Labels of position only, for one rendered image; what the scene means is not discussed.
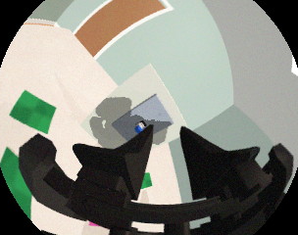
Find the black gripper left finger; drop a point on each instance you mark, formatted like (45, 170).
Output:
(128, 161)

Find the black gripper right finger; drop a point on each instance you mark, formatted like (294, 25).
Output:
(208, 163)

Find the grey panel with small square hole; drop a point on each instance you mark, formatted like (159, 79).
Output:
(141, 98)

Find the green flat rectangular panel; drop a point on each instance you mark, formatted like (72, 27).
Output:
(147, 182)

